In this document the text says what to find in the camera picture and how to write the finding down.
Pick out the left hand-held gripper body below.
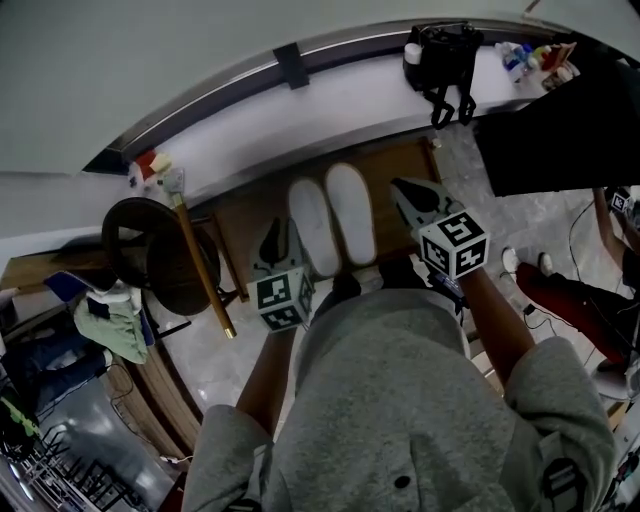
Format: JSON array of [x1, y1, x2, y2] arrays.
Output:
[[246, 217, 316, 334]]

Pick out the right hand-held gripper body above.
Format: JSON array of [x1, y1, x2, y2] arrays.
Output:
[[389, 175, 491, 281]]

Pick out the white shoe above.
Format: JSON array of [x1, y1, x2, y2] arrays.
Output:
[[288, 178, 344, 278], [324, 162, 379, 267]]

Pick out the person's right forearm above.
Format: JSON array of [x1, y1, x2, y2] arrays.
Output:
[[456, 267, 539, 402]]

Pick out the person's left forearm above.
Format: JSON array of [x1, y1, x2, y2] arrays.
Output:
[[234, 327, 302, 437]]

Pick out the wooden low table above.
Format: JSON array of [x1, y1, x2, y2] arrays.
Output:
[[211, 137, 444, 304]]

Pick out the person's right leg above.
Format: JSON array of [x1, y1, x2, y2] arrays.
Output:
[[377, 257, 441, 297]]

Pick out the person's leg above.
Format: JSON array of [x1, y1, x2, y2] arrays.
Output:
[[309, 272, 364, 327], [377, 257, 441, 297]]

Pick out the person's left leg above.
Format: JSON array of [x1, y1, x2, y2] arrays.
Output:
[[309, 272, 364, 327]]

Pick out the dark wicker chair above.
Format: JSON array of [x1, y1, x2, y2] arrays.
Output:
[[100, 196, 224, 317]]

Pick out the clear plastic bag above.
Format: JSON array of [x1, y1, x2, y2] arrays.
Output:
[[161, 168, 187, 194]]

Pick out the black flat panel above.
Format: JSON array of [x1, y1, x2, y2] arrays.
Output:
[[471, 58, 640, 200]]

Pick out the red sponge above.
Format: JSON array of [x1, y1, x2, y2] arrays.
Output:
[[134, 150, 159, 179]]

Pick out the wooden floor platform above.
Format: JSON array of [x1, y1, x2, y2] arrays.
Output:
[[98, 349, 207, 462]]

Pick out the clear bottle with blue label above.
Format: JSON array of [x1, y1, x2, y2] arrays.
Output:
[[499, 43, 526, 84]]

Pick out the pale green garment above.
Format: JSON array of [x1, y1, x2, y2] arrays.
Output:
[[74, 293, 150, 365]]

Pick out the blue chair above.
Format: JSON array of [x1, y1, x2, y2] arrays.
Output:
[[43, 269, 157, 352]]

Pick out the metal rack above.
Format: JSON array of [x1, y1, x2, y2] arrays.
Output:
[[0, 424, 147, 512]]

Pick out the black and green backpack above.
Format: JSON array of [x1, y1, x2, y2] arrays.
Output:
[[0, 393, 42, 462]]

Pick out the black bag with straps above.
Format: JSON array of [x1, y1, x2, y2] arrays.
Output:
[[401, 21, 486, 131]]

